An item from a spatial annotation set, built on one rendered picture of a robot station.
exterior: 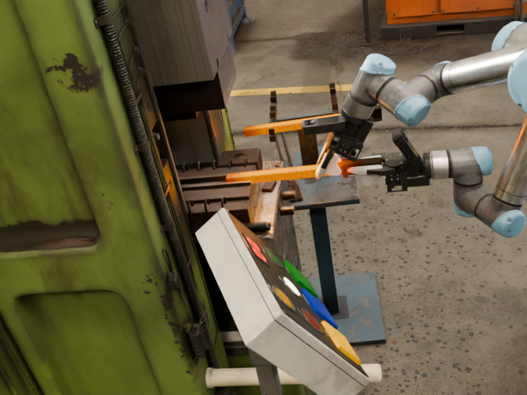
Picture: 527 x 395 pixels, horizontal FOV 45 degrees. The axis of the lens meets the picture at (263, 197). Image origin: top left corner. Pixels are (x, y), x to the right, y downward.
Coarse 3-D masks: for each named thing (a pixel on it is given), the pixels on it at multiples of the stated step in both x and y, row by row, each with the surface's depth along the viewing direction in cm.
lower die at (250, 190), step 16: (192, 176) 178; (208, 176) 176; (192, 192) 173; (208, 192) 172; (224, 192) 170; (240, 192) 169; (256, 192) 179; (192, 208) 168; (208, 208) 167; (240, 208) 164
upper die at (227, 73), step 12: (228, 48) 156; (228, 60) 155; (216, 72) 143; (228, 72) 154; (180, 84) 145; (192, 84) 145; (204, 84) 145; (216, 84) 144; (228, 84) 153; (156, 96) 148; (168, 96) 147; (180, 96) 147; (192, 96) 147; (204, 96) 146; (216, 96) 146; (228, 96) 152; (168, 108) 149; (180, 108) 149; (192, 108) 148; (204, 108) 148; (216, 108) 148
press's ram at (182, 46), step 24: (144, 0) 130; (168, 0) 129; (192, 0) 129; (216, 0) 147; (144, 24) 133; (168, 24) 132; (192, 24) 132; (216, 24) 145; (144, 48) 136; (168, 48) 135; (192, 48) 135; (216, 48) 143; (168, 72) 138; (192, 72) 138
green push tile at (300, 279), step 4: (288, 264) 133; (288, 268) 132; (292, 268) 132; (292, 272) 131; (296, 272) 133; (300, 272) 137; (296, 276) 130; (300, 276) 133; (304, 276) 138; (296, 280) 129; (300, 280) 130; (304, 280) 134; (300, 284) 129; (304, 284) 130; (308, 284) 133; (308, 288) 131; (312, 288) 134; (312, 292) 131; (316, 296) 132
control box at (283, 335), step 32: (224, 224) 122; (224, 256) 116; (256, 256) 115; (224, 288) 111; (256, 288) 106; (288, 288) 117; (256, 320) 101; (288, 320) 100; (320, 320) 119; (256, 352) 101; (288, 352) 104; (320, 352) 106; (320, 384) 110; (352, 384) 113
